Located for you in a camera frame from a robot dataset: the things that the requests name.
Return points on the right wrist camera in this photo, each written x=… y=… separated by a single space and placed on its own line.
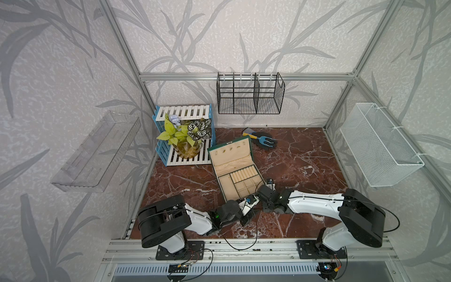
x=270 y=184

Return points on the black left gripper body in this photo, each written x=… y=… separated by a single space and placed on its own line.
x=237 y=217

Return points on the white mesh wall basket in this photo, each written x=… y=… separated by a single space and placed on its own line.
x=383 y=154

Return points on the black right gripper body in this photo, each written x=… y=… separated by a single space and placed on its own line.
x=267 y=208

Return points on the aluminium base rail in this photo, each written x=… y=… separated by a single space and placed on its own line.
x=249 y=260

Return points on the clear acrylic wall shelf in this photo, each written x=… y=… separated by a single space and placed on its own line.
x=94 y=163

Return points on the green jewelry box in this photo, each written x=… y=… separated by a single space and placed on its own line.
x=235 y=169

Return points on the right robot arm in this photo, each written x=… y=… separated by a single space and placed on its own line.
x=360 y=220

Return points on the black blue garden glove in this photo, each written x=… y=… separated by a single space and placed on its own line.
x=249 y=130

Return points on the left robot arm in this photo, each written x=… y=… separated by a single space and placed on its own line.
x=163 y=223

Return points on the glass vase with artificial plants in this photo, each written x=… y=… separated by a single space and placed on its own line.
x=186 y=137

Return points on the blue fork yellow handle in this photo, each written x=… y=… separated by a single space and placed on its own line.
x=264 y=141

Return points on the blue white picket plant stand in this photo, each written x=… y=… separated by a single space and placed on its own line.
x=166 y=152

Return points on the black wire wall basket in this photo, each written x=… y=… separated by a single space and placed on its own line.
x=250 y=94

